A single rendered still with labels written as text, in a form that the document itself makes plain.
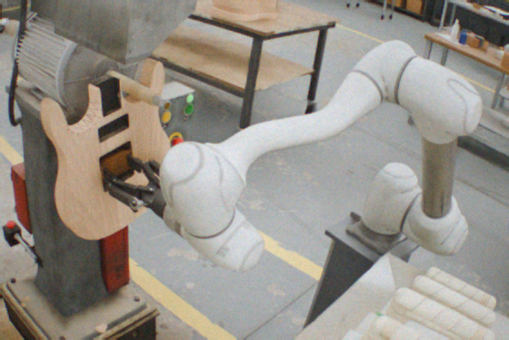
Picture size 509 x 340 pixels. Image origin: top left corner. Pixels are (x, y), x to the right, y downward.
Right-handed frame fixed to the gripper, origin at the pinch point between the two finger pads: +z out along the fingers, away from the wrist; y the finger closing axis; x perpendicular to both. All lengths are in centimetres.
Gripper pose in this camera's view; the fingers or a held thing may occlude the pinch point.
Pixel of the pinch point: (118, 167)
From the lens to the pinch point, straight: 122.2
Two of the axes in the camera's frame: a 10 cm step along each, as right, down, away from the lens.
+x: 0.4, -8.1, -5.9
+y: 6.4, -4.3, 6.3
